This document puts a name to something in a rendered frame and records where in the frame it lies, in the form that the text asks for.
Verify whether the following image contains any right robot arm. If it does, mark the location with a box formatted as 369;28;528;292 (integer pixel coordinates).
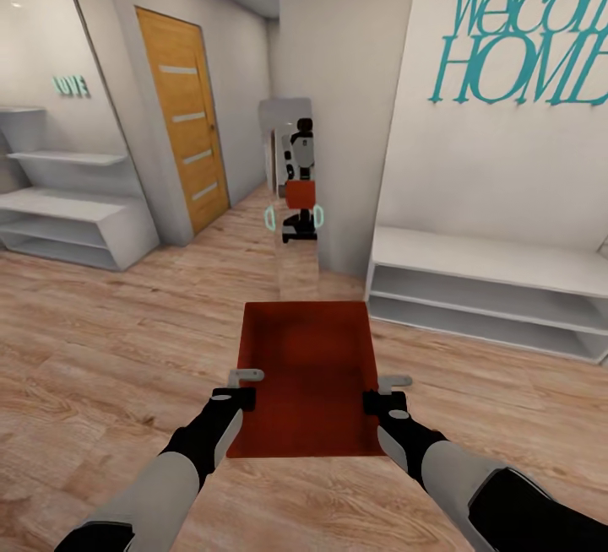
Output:
362;374;608;552

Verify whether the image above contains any storage box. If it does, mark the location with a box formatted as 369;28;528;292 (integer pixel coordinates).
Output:
226;301;386;458

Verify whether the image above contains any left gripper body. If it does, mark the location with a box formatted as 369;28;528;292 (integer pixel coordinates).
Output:
212;387;256;411

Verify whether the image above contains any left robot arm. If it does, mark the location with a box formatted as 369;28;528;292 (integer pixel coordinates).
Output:
54;369;264;552

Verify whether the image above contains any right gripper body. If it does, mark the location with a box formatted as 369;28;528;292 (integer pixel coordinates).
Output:
362;388;407;415

